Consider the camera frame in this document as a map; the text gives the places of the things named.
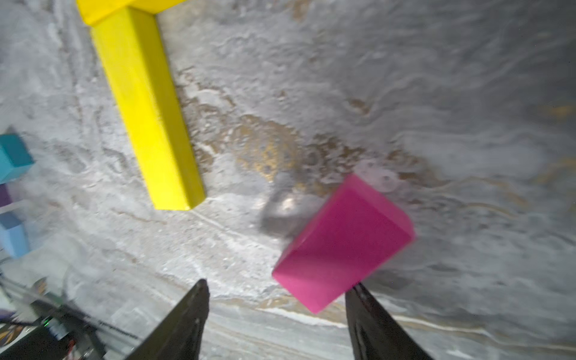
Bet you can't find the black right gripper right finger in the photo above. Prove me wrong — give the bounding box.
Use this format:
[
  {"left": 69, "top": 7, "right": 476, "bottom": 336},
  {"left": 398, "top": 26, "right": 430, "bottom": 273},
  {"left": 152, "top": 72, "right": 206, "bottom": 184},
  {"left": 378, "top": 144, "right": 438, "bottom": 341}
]
[{"left": 345, "top": 283, "right": 432, "bottom": 360}]

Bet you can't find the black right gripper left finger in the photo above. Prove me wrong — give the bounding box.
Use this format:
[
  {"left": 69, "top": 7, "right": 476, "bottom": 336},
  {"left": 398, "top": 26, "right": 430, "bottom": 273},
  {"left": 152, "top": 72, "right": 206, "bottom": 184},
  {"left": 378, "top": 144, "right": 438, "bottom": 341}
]
[{"left": 128, "top": 279, "right": 210, "bottom": 360}]

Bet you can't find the magenta block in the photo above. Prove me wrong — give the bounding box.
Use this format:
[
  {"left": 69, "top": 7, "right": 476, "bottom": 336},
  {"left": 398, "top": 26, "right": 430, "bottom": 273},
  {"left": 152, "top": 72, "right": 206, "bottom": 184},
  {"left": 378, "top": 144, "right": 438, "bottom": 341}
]
[{"left": 271, "top": 175, "right": 416, "bottom": 314}]

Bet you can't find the light blue square block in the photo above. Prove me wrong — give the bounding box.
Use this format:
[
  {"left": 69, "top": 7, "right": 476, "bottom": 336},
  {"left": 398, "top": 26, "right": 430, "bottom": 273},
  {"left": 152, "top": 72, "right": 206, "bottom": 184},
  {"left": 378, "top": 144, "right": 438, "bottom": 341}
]
[{"left": 1, "top": 211, "right": 30, "bottom": 259}]

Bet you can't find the teal block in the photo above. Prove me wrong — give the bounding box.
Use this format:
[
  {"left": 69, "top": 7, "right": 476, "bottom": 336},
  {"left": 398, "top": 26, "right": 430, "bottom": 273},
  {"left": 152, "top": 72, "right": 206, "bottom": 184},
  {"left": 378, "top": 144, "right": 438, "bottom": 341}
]
[{"left": 1, "top": 133, "right": 35, "bottom": 184}]

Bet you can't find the long yellow block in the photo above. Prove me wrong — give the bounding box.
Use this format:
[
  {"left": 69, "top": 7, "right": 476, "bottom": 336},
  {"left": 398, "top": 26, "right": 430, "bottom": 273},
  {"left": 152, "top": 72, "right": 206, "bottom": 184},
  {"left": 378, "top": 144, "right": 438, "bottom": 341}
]
[{"left": 91, "top": 7, "right": 206, "bottom": 211}]

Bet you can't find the short yellow block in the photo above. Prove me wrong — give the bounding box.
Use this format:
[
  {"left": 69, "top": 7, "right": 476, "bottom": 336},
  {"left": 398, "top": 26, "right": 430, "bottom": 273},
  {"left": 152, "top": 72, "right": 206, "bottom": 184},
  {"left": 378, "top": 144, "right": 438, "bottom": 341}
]
[{"left": 76, "top": 0, "right": 185, "bottom": 26}]

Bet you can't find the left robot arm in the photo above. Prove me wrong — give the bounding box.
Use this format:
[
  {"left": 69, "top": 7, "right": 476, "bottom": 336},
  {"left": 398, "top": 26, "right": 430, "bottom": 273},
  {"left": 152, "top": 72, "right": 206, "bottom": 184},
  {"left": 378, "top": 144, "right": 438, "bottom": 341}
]
[{"left": 1, "top": 276, "right": 142, "bottom": 359}]

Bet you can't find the dark purple block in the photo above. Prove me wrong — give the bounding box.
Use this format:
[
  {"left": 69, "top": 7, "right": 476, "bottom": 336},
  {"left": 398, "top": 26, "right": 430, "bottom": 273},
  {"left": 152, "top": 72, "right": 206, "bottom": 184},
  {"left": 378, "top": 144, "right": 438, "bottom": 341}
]
[{"left": 0, "top": 184, "right": 13, "bottom": 208}]

